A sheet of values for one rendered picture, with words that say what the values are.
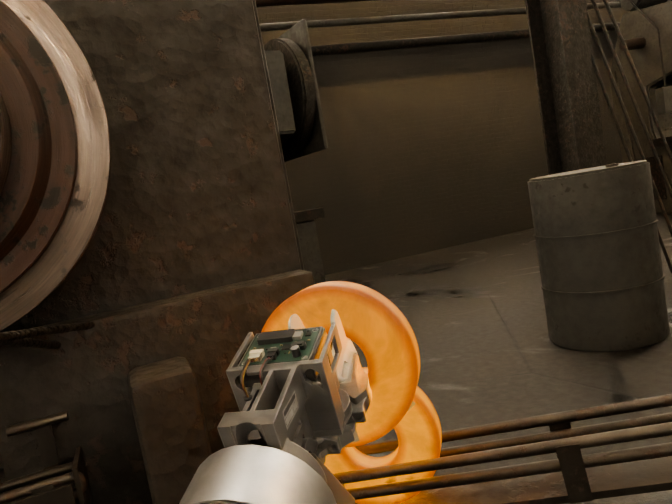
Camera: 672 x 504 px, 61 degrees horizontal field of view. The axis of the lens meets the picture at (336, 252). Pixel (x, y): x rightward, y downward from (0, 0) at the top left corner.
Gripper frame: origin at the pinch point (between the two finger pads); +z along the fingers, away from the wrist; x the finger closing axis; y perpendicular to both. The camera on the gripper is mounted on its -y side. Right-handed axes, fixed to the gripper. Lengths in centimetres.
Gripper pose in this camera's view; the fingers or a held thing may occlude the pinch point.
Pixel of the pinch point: (333, 344)
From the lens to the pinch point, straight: 54.5
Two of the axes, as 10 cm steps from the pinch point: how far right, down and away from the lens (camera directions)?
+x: -9.6, 1.4, 2.5
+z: 1.8, -4.0, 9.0
